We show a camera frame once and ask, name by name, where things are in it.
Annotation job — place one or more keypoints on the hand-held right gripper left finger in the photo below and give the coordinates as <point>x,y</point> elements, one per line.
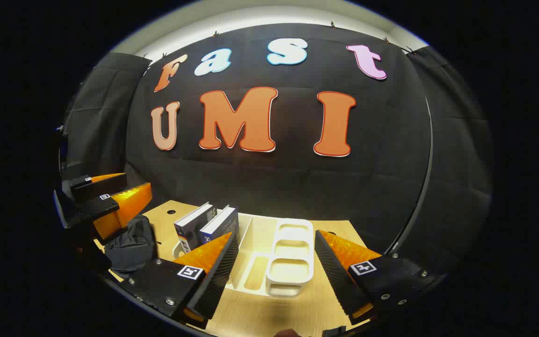
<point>220,276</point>

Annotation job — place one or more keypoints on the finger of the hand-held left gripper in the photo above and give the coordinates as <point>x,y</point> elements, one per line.
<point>96,187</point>
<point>89,213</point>

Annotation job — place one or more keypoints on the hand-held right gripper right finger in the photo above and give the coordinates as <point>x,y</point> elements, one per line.
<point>335,276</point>

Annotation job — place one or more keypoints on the white bookshelf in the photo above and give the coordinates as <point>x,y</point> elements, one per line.
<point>290,276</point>

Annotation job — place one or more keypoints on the white book blue picture cover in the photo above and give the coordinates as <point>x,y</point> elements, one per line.
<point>220,222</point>

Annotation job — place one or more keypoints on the black schoolbag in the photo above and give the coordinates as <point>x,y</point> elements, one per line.
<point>131,248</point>

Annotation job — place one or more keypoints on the white book grey portrait cover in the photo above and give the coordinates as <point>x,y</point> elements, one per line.
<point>190,229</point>

